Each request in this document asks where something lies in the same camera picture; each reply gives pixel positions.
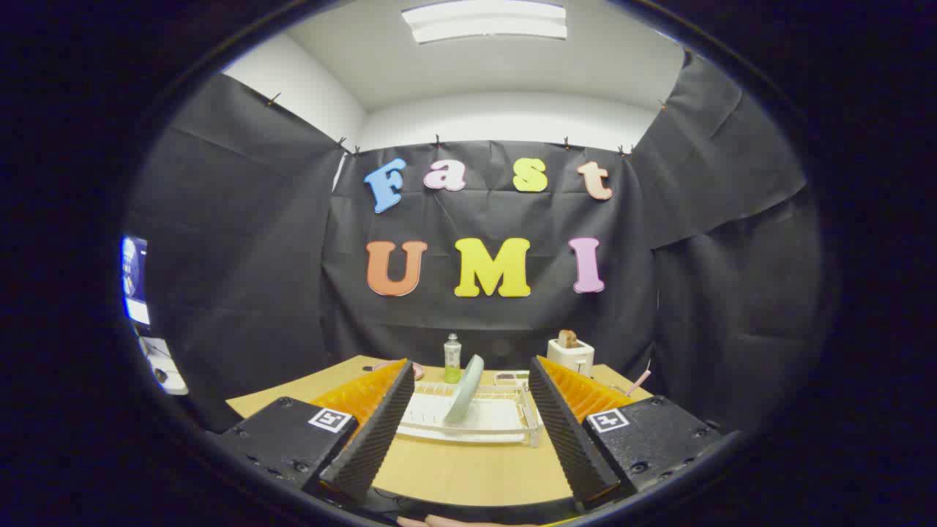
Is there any ceiling light panel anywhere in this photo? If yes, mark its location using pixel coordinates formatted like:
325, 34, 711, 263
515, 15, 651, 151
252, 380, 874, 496
401, 0, 568, 45

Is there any white device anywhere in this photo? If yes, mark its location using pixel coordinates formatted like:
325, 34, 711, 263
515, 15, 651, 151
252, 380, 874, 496
138, 337, 190, 396

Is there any black backdrop cloth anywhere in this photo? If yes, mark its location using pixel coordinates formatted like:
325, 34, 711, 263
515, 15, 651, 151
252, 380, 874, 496
124, 50, 824, 440

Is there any computer monitor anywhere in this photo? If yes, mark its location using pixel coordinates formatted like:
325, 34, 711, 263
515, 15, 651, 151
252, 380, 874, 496
121, 236, 151, 326

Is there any pale green plate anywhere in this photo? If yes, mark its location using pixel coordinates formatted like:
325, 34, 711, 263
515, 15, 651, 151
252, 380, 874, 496
443, 354, 485, 425

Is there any white wire dish rack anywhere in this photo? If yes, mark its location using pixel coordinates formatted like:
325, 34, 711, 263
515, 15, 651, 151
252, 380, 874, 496
395, 379, 544, 447

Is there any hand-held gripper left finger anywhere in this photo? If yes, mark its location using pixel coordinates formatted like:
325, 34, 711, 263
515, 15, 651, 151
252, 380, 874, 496
212, 357, 417, 506

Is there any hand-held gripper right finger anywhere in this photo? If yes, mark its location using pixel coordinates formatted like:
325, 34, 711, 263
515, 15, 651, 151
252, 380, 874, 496
529, 355, 725, 512

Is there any cream toaster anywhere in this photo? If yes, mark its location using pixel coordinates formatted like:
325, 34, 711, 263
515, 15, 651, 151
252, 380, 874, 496
547, 338, 595, 378

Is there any clear bottle with green liquid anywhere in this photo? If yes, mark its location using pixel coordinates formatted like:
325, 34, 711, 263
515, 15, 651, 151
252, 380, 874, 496
444, 333, 463, 385

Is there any pink plate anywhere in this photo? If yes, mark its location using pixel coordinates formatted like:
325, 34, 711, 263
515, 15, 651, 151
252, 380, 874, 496
372, 360, 425, 380

